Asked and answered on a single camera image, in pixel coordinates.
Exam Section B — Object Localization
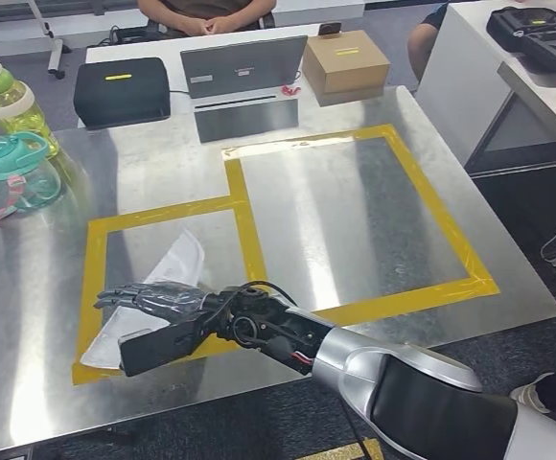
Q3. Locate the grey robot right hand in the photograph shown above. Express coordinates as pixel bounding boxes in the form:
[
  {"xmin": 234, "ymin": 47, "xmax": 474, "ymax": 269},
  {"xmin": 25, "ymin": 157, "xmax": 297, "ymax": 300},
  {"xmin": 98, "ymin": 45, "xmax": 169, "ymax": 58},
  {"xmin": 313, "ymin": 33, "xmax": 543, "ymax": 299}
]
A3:
[{"xmin": 93, "ymin": 281, "xmax": 212, "ymax": 325}]

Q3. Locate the white plastic car part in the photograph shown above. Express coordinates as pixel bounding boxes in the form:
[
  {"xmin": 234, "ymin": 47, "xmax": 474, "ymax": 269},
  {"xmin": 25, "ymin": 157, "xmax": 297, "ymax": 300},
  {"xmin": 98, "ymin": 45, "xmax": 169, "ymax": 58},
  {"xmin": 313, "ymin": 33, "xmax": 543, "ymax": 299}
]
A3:
[{"xmin": 79, "ymin": 228, "xmax": 206, "ymax": 372}]

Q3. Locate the yellow workbench tape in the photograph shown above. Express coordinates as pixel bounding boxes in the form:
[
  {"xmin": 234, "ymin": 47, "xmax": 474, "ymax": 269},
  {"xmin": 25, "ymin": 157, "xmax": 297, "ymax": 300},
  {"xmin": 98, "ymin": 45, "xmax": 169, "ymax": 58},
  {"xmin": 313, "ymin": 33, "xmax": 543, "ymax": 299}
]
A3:
[{"xmin": 72, "ymin": 124, "xmax": 501, "ymax": 386}]

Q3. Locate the steel workbench table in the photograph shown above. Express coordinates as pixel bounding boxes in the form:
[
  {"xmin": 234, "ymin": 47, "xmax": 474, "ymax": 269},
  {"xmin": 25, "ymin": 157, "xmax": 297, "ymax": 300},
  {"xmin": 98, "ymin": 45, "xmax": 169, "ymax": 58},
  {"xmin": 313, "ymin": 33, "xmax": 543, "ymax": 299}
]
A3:
[
  {"xmin": 464, "ymin": 0, "xmax": 556, "ymax": 179},
  {"xmin": 0, "ymin": 85, "xmax": 556, "ymax": 458}
]

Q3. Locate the black carrying case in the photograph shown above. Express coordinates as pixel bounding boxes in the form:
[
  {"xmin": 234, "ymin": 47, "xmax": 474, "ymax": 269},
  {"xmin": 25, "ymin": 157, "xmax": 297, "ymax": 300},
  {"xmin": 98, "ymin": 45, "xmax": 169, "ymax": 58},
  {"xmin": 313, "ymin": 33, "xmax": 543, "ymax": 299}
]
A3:
[{"xmin": 73, "ymin": 57, "xmax": 172, "ymax": 130}]

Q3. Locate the teal water bottle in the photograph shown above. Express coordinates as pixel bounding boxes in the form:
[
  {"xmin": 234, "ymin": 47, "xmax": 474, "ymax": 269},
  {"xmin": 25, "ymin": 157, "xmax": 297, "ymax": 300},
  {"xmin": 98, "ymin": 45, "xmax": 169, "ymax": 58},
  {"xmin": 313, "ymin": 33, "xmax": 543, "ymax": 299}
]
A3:
[{"xmin": 0, "ymin": 131, "xmax": 62, "ymax": 230}]

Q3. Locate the white desk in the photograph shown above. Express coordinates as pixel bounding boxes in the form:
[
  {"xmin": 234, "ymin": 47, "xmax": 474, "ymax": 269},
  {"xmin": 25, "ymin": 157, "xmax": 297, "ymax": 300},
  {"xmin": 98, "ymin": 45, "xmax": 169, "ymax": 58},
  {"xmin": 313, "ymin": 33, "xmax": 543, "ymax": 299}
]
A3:
[{"xmin": 77, "ymin": 24, "xmax": 322, "ymax": 128}]

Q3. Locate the grey laptop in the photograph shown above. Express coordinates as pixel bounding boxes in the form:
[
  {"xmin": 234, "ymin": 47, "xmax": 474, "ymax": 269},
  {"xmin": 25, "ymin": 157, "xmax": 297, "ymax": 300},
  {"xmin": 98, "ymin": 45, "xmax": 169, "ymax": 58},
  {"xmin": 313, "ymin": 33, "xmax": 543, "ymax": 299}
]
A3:
[{"xmin": 180, "ymin": 34, "xmax": 309, "ymax": 100}]

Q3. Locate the yellow-green water bottle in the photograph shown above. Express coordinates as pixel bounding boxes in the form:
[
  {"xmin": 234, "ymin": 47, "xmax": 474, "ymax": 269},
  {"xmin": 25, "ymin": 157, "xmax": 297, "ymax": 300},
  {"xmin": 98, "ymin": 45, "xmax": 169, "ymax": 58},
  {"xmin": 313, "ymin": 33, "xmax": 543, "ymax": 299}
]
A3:
[{"xmin": 0, "ymin": 47, "xmax": 61, "ymax": 159}]

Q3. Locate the yellow floor tape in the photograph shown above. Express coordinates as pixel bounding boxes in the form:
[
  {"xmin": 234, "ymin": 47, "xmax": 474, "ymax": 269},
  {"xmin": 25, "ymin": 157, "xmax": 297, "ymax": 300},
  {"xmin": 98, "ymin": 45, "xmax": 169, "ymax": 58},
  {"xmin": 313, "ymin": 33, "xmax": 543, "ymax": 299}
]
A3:
[{"xmin": 297, "ymin": 438, "xmax": 385, "ymax": 460}]

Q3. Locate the white stand leg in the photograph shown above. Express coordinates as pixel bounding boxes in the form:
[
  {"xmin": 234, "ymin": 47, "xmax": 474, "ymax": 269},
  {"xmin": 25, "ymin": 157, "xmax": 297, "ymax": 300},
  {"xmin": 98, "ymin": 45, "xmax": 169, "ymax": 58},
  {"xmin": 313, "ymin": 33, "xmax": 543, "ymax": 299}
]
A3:
[{"xmin": 28, "ymin": 0, "xmax": 73, "ymax": 81}]

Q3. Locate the seated person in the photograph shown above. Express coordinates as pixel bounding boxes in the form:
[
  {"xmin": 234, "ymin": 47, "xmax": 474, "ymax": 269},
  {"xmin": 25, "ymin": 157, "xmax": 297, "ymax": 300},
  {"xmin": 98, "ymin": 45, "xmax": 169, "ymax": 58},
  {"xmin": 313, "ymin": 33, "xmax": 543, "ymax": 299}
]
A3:
[
  {"xmin": 407, "ymin": 3, "xmax": 449, "ymax": 83},
  {"xmin": 137, "ymin": 0, "xmax": 278, "ymax": 38}
]

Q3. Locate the cardboard box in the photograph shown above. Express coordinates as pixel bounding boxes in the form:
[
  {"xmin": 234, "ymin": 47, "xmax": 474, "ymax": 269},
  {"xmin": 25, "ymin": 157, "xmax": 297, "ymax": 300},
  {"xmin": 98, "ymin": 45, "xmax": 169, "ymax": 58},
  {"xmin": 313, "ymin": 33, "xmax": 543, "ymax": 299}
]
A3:
[{"xmin": 302, "ymin": 30, "xmax": 391, "ymax": 108}]

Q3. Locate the white desk side panel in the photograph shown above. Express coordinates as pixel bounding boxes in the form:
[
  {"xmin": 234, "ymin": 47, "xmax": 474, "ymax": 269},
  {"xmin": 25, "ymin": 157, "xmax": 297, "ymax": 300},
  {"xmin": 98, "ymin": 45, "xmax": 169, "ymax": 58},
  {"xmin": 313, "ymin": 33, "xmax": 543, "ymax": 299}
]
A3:
[{"xmin": 415, "ymin": 6, "xmax": 514, "ymax": 168}]

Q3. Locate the black equipment case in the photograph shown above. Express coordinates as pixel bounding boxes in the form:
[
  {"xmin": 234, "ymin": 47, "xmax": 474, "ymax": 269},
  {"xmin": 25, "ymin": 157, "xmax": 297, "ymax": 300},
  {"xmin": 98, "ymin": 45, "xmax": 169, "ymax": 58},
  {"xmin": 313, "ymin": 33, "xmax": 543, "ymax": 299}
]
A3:
[{"xmin": 486, "ymin": 6, "xmax": 556, "ymax": 72}]

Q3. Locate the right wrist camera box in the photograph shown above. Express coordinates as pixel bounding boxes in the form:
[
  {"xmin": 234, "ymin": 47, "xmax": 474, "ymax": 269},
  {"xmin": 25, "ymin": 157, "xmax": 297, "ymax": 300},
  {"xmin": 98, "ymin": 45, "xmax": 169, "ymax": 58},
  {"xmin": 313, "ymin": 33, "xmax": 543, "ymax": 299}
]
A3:
[{"xmin": 118, "ymin": 317, "xmax": 202, "ymax": 378}]

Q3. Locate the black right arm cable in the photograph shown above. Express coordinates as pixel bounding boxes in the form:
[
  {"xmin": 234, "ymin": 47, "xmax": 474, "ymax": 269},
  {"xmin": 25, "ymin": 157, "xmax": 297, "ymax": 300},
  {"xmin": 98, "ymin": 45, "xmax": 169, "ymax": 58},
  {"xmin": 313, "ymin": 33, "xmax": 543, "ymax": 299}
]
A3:
[{"xmin": 338, "ymin": 396, "xmax": 372, "ymax": 460}]

